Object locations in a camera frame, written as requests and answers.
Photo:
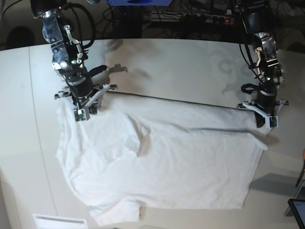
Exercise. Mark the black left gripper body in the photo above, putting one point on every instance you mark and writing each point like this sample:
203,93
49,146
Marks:
262,118

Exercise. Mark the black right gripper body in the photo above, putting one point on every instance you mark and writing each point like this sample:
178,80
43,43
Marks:
87,105

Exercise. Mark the white T-shirt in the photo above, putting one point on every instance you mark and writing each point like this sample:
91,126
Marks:
145,152

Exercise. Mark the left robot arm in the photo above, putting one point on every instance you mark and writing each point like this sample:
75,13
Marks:
261,48

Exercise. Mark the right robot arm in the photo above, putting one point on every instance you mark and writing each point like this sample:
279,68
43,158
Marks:
69,55

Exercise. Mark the grey tablet stand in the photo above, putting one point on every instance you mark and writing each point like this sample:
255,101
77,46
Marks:
300,194

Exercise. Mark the dark tablet screen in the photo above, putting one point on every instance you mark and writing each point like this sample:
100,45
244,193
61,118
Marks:
297,207

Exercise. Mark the blue box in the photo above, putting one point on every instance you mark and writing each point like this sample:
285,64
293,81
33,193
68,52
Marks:
140,2

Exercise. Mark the black power strip red light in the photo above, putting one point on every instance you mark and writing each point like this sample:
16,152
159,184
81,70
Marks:
227,20

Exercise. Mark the white paper sheet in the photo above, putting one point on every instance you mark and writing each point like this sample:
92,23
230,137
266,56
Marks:
52,222

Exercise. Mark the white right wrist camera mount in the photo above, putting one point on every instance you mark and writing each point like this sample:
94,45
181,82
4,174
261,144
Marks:
67,97

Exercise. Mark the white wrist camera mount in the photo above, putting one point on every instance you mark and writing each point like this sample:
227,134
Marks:
273,111
67,97

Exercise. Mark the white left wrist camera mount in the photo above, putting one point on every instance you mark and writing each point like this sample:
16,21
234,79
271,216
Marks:
273,111

